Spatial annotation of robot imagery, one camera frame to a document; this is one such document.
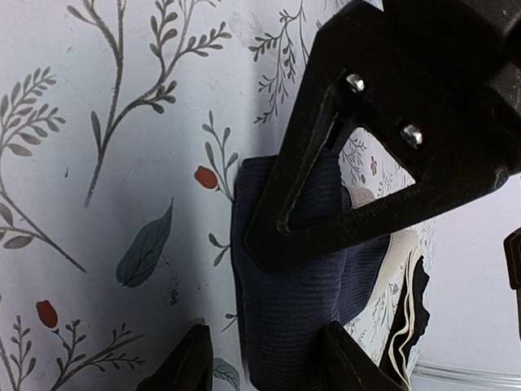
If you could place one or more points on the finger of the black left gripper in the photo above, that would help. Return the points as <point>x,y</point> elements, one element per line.
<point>379,139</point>

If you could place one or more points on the floral patterned table mat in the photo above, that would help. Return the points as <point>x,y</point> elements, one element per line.
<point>123,124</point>

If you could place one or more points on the navy blue underwear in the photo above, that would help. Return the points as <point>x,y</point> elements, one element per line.
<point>283,314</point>

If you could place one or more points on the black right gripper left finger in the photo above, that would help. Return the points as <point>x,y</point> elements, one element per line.
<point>188,367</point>

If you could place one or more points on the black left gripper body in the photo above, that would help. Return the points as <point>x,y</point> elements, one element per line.
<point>475,42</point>

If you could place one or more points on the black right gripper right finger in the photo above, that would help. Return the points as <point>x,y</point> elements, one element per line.
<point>345,365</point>

